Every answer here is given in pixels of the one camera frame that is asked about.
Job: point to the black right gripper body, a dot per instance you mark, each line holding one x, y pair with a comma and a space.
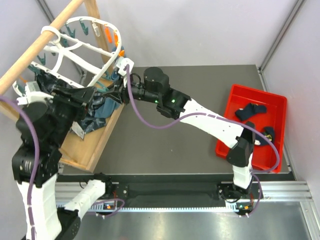
125, 91

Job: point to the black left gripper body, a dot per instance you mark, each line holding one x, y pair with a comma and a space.
71, 108

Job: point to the teal blue garment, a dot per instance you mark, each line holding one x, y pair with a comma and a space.
104, 106

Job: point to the white round clip hanger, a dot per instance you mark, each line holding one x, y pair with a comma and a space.
63, 45

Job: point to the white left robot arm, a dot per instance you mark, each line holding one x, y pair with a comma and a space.
44, 125

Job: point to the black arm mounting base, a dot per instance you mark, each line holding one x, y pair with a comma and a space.
175, 193

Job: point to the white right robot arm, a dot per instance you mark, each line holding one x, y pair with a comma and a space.
154, 87

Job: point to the dark leaf-print shorts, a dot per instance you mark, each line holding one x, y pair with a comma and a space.
48, 82

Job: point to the wooden round rod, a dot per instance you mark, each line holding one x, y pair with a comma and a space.
26, 58

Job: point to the navy sock upper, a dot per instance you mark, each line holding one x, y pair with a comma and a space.
249, 111

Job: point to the navy sock with yellow tag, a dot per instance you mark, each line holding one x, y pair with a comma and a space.
269, 133

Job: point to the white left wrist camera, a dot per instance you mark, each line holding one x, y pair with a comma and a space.
30, 93

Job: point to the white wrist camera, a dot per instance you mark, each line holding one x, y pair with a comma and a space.
122, 63
30, 93

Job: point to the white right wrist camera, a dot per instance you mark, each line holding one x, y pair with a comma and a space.
122, 63

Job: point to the wooden rack frame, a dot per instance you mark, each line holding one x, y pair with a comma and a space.
85, 154

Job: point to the aluminium rail frame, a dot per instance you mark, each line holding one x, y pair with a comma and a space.
285, 212

